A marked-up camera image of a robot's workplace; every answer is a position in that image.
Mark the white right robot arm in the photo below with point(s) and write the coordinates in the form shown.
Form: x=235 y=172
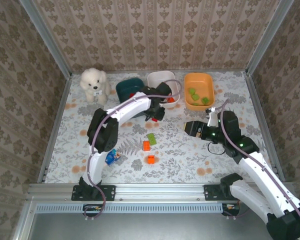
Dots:
x=245 y=196

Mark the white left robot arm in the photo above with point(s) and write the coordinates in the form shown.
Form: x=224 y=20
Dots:
x=130 y=108

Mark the orange lego brick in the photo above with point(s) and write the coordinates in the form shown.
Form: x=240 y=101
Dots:
x=151 y=159
x=170 y=100
x=146 y=146

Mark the white plastic container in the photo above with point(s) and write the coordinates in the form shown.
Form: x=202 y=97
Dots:
x=160 y=77

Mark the floral tablecloth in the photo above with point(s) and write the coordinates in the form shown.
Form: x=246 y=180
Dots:
x=180 y=155

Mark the red round lego piece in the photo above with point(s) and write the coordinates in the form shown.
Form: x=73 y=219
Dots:
x=132 y=95

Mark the teal plastic container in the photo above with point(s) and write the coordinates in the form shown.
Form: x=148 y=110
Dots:
x=127 y=86

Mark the long green lego brick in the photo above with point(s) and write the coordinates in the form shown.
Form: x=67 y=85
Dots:
x=151 y=139

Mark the orange plastic container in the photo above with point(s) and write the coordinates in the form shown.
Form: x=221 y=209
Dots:
x=202 y=82

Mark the white bone-shaped dog tag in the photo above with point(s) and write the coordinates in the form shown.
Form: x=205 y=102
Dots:
x=96 y=93

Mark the white plush dog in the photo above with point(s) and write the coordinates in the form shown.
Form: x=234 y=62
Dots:
x=93 y=80

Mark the blue tissue pack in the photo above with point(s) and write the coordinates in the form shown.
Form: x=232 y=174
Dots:
x=113 y=158

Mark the grey metal panel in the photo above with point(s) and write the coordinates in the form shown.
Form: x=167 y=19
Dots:
x=152 y=227

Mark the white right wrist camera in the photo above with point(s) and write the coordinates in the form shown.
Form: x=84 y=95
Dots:
x=211 y=117

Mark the aluminium table side rail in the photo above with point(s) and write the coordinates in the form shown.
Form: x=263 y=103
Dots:
x=259 y=105
x=53 y=130

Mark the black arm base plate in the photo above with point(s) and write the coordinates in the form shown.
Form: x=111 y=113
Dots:
x=212 y=193
x=107 y=193

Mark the aluminium mounting rail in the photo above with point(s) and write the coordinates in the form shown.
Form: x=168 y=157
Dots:
x=160 y=192

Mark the aluminium frame post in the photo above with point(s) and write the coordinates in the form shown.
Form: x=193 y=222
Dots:
x=267 y=37
x=49 y=40

